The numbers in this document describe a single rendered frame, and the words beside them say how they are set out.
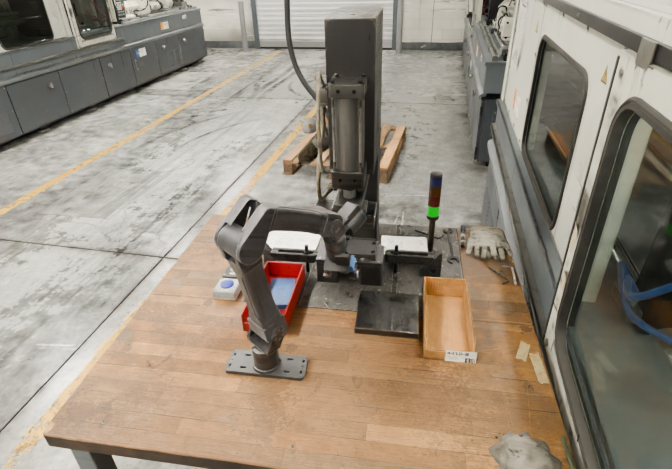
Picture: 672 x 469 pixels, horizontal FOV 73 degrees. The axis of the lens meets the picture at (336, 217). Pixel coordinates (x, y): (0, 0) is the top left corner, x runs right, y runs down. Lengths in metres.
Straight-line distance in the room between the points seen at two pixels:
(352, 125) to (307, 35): 9.62
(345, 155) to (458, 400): 0.66
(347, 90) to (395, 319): 0.62
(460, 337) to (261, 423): 0.55
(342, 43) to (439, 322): 0.78
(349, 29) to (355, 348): 0.81
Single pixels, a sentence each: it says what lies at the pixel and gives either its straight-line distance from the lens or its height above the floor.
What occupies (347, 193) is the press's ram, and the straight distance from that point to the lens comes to 1.30.
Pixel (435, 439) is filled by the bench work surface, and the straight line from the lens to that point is 1.09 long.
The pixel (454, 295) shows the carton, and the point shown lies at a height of 0.91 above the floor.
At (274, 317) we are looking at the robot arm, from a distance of 1.08.
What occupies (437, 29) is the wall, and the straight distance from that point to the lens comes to 10.44.
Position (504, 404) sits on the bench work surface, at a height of 0.90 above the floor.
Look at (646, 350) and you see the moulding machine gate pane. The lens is 0.91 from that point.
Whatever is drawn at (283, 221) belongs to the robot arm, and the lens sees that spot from 0.98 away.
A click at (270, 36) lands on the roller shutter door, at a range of 11.07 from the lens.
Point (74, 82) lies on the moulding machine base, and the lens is 7.11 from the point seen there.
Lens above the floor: 1.79
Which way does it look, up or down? 30 degrees down
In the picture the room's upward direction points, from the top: 2 degrees counter-clockwise
